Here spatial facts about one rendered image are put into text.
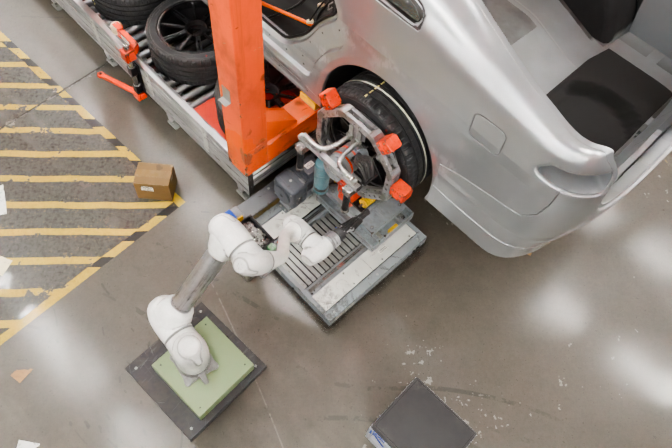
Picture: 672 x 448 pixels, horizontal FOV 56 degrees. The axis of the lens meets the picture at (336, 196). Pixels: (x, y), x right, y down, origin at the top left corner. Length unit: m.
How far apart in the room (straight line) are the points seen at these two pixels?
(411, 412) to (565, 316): 1.27
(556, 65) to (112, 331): 2.93
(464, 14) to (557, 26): 1.44
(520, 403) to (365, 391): 0.86
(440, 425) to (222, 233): 1.43
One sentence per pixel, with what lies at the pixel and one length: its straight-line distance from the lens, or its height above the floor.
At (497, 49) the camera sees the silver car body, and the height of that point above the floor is 1.75.
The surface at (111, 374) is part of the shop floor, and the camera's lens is 3.76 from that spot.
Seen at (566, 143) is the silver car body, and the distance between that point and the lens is 2.54.
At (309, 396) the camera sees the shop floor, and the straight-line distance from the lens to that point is 3.60.
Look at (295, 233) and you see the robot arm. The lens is 3.16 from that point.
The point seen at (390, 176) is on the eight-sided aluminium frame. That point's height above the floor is 0.96.
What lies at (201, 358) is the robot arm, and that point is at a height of 0.60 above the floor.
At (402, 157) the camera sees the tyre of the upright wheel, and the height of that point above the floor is 1.02.
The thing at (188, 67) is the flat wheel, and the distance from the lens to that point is 4.22.
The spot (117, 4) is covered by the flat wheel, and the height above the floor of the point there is 0.46.
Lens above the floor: 3.49
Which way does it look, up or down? 58 degrees down
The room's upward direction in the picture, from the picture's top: 7 degrees clockwise
